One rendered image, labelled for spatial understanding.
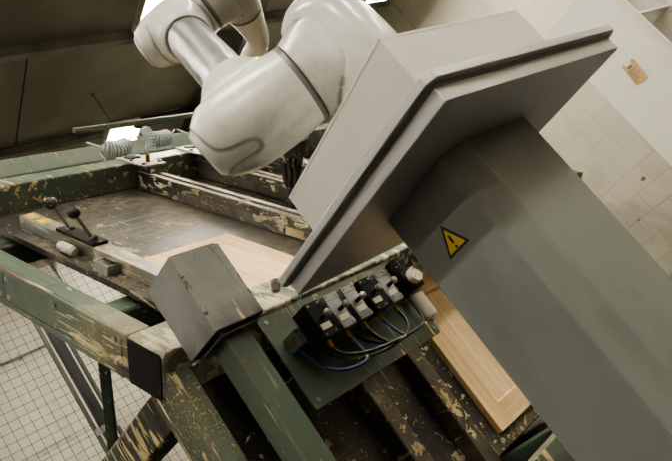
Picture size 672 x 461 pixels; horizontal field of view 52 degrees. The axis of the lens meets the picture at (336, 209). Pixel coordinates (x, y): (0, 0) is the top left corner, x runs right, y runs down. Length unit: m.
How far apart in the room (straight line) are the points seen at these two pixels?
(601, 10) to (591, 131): 2.00
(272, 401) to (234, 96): 0.54
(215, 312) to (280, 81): 0.43
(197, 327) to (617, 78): 4.48
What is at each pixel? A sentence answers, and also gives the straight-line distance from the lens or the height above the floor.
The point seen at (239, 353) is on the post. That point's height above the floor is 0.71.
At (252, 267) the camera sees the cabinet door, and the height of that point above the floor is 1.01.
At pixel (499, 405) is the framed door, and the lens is 2.29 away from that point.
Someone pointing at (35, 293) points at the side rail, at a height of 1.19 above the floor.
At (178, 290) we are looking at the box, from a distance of 1.31.
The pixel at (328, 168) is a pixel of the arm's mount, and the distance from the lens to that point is 1.09.
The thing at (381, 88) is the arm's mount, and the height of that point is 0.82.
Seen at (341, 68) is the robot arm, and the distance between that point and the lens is 1.17.
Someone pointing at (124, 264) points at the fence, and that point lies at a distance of 1.93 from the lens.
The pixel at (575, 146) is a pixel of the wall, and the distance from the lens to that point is 7.28.
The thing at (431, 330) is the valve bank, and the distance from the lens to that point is 1.87.
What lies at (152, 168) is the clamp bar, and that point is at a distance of 2.70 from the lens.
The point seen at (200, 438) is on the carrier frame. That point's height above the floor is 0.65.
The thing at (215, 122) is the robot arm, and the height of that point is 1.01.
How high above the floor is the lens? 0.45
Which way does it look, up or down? 17 degrees up
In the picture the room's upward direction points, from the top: 37 degrees counter-clockwise
